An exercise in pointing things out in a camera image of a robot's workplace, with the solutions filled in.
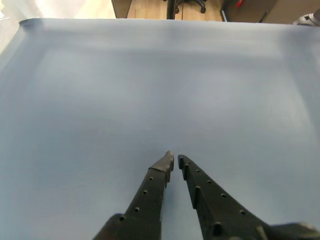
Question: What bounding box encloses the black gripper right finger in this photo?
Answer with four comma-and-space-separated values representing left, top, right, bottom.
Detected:
177, 154, 320, 240

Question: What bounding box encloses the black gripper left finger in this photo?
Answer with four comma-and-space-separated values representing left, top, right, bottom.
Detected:
93, 149, 175, 240

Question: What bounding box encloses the grey-blue table mat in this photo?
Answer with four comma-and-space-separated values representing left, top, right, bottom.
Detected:
0, 17, 320, 240

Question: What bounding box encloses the black tripod stand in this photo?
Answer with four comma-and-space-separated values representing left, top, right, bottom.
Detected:
166, 0, 178, 21

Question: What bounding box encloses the black desk panel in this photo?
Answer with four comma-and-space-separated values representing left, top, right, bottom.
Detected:
111, 0, 131, 19

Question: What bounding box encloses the black office chair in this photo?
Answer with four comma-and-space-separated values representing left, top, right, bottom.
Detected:
162, 0, 208, 14

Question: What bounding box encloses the black cabinet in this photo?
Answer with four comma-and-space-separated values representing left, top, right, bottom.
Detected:
219, 0, 281, 24

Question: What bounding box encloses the silver table frame rail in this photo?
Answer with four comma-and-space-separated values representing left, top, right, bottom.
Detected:
293, 9, 320, 26

